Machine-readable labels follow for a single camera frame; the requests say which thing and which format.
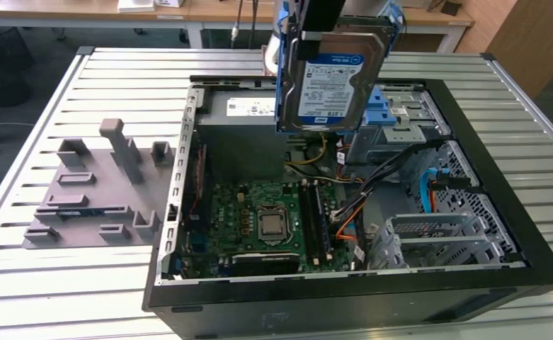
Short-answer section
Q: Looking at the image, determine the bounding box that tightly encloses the hard disk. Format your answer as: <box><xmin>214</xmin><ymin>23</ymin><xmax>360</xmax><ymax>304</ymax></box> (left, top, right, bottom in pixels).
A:
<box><xmin>274</xmin><ymin>0</ymin><xmax>403</xmax><ymax>135</ymax></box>

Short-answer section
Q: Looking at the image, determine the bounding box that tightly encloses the blue data wire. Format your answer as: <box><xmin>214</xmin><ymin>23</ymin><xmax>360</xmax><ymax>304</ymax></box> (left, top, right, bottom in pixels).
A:
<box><xmin>417</xmin><ymin>168</ymin><xmax>453</xmax><ymax>216</ymax></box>

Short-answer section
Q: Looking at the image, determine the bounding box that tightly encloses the orange wire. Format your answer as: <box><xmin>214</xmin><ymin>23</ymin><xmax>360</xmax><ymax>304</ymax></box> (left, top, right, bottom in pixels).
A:
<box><xmin>336</xmin><ymin>200</ymin><xmax>368</xmax><ymax>242</ymax></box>

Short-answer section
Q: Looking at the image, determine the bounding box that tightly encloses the black mesh bin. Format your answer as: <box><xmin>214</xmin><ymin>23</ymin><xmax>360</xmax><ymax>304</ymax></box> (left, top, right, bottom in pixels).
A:
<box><xmin>0</xmin><ymin>25</ymin><xmax>38</xmax><ymax>108</ymax></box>

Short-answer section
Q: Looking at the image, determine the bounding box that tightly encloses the silver CPU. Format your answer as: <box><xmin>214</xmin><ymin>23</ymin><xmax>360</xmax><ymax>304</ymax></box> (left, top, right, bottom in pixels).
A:
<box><xmin>261</xmin><ymin>214</ymin><xmax>285</xmax><ymax>236</ymax></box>

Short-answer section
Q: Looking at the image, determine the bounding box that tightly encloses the wooden cabinet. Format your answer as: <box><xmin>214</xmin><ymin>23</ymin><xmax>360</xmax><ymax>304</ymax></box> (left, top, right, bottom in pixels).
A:
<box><xmin>455</xmin><ymin>0</ymin><xmax>553</xmax><ymax>101</ymax></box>

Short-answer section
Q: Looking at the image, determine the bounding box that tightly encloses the small black box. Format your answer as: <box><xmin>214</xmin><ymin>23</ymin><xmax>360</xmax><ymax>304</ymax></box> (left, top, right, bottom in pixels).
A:
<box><xmin>440</xmin><ymin>1</ymin><xmax>465</xmax><ymax>18</ymax></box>

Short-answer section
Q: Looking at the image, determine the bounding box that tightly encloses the green motherboard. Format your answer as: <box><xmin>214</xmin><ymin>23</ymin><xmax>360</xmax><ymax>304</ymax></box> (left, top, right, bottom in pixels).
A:
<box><xmin>181</xmin><ymin>178</ymin><xmax>354</xmax><ymax>279</ymax></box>

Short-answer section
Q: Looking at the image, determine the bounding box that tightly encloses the empty blue disk carrier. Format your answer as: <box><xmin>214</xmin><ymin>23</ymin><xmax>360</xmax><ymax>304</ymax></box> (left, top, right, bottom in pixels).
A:
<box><xmin>361</xmin><ymin>86</ymin><xmax>399</xmax><ymax>126</ymax></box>

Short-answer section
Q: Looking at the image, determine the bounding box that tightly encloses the black case fan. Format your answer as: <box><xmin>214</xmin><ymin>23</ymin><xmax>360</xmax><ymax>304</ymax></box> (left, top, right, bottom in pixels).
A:
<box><xmin>184</xmin><ymin>182</ymin><xmax>214</xmax><ymax>237</ymax></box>

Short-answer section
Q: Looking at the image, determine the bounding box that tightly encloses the yellow wire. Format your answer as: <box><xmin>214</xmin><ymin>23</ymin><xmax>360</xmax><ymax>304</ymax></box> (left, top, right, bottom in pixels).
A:
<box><xmin>285</xmin><ymin>132</ymin><xmax>329</xmax><ymax>166</ymax></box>

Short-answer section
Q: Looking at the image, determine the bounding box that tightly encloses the CPU socket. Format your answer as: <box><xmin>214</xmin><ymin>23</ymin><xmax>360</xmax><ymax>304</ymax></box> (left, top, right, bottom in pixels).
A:
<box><xmin>256</xmin><ymin>204</ymin><xmax>290</xmax><ymax>246</ymax></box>

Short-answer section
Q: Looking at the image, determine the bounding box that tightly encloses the silver drive cage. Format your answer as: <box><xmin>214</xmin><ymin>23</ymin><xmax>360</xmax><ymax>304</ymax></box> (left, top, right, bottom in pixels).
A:
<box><xmin>341</xmin><ymin>84</ymin><xmax>453</xmax><ymax>166</ymax></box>

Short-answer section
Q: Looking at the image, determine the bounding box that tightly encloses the RAM stick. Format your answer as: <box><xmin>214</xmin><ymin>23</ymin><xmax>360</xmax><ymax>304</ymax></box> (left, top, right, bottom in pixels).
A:
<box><xmin>314</xmin><ymin>182</ymin><xmax>336</xmax><ymax>262</ymax></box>

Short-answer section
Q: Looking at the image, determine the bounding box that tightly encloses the silver disk bay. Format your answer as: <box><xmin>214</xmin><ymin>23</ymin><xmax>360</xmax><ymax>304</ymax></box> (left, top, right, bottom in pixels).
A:
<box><xmin>368</xmin><ymin>211</ymin><xmax>516</xmax><ymax>270</ymax></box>

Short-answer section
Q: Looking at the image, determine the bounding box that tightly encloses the black PC case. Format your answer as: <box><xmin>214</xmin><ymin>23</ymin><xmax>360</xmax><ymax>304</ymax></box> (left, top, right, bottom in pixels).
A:
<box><xmin>142</xmin><ymin>74</ymin><xmax>553</xmax><ymax>340</ymax></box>

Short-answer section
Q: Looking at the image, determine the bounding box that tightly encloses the black wire bundle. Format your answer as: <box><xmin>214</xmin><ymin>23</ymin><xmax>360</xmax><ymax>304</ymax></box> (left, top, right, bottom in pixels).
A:
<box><xmin>357</xmin><ymin>140</ymin><xmax>448</xmax><ymax>213</ymax></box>

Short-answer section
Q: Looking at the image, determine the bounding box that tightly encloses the grey parts rack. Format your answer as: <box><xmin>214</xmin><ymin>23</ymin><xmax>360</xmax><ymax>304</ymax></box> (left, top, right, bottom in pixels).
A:
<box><xmin>22</xmin><ymin>118</ymin><xmax>180</xmax><ymax>251</ymax></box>

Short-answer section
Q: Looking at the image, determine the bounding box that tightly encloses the silver power supply unit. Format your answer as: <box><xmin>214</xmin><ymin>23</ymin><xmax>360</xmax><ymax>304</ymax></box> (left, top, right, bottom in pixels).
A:
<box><xmin>194</xmin><ymin>90</ymin><xmax>290</xmax><ymax>183</ymax></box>

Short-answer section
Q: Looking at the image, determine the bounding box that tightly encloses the black graphics card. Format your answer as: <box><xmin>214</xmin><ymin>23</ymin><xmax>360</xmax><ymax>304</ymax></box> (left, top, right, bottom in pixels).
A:
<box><xmin>230</xmin><ymin>250</ymin><xmax>302</xmax><ymax>277</ymax></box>

